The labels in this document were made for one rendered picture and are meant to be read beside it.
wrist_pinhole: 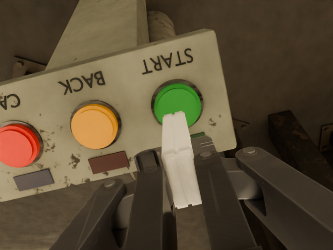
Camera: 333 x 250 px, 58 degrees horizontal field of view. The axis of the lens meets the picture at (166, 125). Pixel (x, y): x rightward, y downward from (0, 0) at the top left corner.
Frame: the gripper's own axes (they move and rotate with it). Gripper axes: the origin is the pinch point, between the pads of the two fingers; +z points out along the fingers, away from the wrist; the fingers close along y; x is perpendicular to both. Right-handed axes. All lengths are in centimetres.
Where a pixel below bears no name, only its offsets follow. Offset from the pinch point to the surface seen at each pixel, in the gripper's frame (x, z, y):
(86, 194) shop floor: -48, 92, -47
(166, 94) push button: 1.8, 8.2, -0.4
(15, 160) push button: -0.8, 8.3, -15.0
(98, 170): -3.9, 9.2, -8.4
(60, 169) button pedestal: -3.0, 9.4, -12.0
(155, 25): 8, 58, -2
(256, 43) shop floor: -4, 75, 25
